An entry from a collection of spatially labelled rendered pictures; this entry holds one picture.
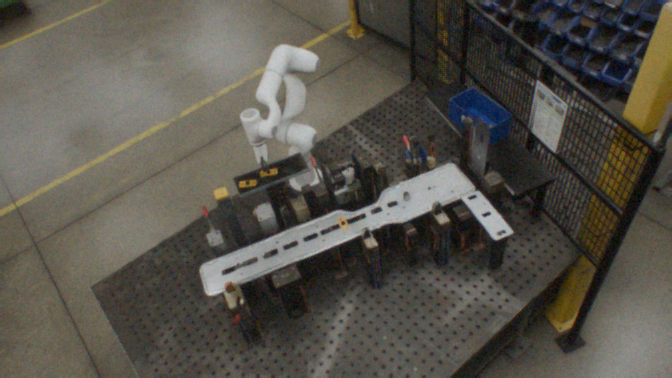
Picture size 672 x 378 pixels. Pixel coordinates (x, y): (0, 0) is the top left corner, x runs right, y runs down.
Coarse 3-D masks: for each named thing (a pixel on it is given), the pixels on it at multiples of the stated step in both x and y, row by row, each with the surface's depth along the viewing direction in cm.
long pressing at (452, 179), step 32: (384, 192) 260; (416, 192) 258; (448, 192) 255; (320, 224) 252; (352, 224) 250; (384, 224) 248; (224, 256) 246; (256, 256) 244; (288, 256) 242; (224, 288) 235
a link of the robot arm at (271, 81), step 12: (264, 72) 238; (276, 72) 236; (264, 84) 234; (276, 84) 236; (264, 96) 232; (276, 108) 230; (264, 120) 230; (276, 120) 230; (264, 132) 228; (276, 132) 231
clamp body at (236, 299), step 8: (224, 296) 225; (232, 296) 224; (240, 296) 224; (232, 304) 222; (240, 304) 222; (232, 312) 223; (248, 312) 228; (240, 320) 229; (248, 320) 235; (256, 320) 251; (248, 328) 238; (256, 328) 240; (248, 336) 240; (256, 336) 244; (248, 344) 246; (256, 344) 247
